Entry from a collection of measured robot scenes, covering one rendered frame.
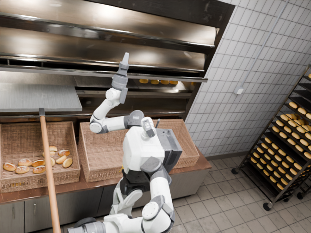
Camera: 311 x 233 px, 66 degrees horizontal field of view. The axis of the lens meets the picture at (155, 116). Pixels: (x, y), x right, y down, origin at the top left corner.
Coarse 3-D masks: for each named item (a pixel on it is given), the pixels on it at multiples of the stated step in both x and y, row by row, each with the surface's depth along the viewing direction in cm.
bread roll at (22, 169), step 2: (20, 166) 189; (22, 166) 190; (24, 166) 190; (26, 166) 191; (16, 168) 188; (18, 168) 188; (20, 168) 188; (22, 168) 189; (24, 168) 189; (26, 168) 190; (28, 168) 192; (16, 170) 188; (18, 170) 188; (20, 170) 188; (22, 170) 188; (24, 170) 189; (26, 170) 190; (28, 170) 192; (16, 172) 188; (18, 172) 188; (20, 172) 188; (22, 172) 189; (24, 172) 190
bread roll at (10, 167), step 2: (8, 162) 189; (4, 164) 188; (6, 164) 187; (8, 164) 188; (10, 164) 188; (12, 164) 189; (4, 166) 187; (6, 166) 187; (8, 166) 187; (10, 166) 187; (12, 166) 188; (14, 166) 189; (4, 168) 187; (6, 168) 187; (8, 168) 187; (10, 168) 187; (12, 168) 188; (14, 168) 189; (6, 170) 188; (8, 170) 188; (10, 170) 188; (12, 170) 189; (14, 170) 190
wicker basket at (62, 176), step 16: (0, 128) 189; (32, 128) 204; (48, 128) 210; (0, 144) 181; (16, 144) 203; (32, 144) 209; (64, 144) 223; (0, 160) 174; (16, 160) 199; (32, 160) 204; (0, 176) 169; (16, 176) 188; (32, 176) 176; (64, 176) 190; (0, 192) 173
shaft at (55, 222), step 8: (40, 120) 157; (48, 144) 142; (48, 152) 137; (48, 160) 132; (48, 168) 128; (48, 176) 124; (48, 184) 121; (56, 208) 112; (56, 216) 109; (56, 224) 106; (56, 232) 103
